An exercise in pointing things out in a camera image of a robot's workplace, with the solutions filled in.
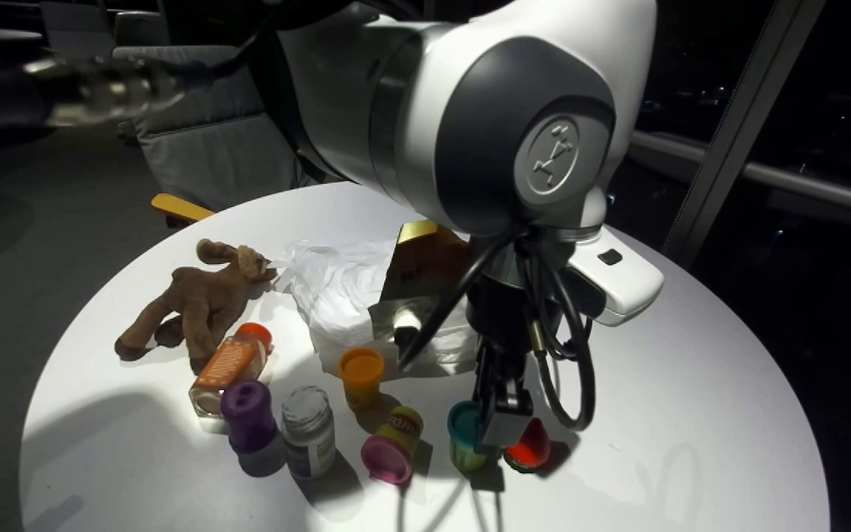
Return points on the pink-lidded yellow Play-Doh tub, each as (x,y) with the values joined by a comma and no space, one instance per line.
(387,461)

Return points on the yellow flat stick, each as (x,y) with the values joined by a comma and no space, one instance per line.
(182,209)

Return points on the clear jar with white lid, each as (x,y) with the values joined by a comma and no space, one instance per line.
(309,430)

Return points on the teal-lidded tub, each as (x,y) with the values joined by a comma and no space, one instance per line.
(466,430)

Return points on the red-capped spice bottle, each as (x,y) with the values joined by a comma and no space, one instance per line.
(229,364)

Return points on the grey upholstered seat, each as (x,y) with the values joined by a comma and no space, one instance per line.
(213,136)

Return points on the purple-lidded container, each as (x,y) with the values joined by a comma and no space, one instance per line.
(248,414)

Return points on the orange-yellow-lidded tub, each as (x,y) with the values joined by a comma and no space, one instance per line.
(361,370)

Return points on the grey metal railing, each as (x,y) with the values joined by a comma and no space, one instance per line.
(798,181)

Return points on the brown plush toy animal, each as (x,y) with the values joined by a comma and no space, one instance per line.
(206,296)

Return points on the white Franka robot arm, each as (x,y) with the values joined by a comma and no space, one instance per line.
(426,108)

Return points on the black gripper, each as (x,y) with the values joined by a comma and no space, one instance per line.
(504,334)

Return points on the dark red-lidded tub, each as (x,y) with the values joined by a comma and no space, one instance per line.
(529,449)

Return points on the white plastic bag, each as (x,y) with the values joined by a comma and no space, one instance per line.
(333,296)

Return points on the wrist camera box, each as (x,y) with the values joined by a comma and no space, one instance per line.
(401,330)

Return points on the slanted grey metal pole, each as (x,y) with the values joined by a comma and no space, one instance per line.
(739,129)

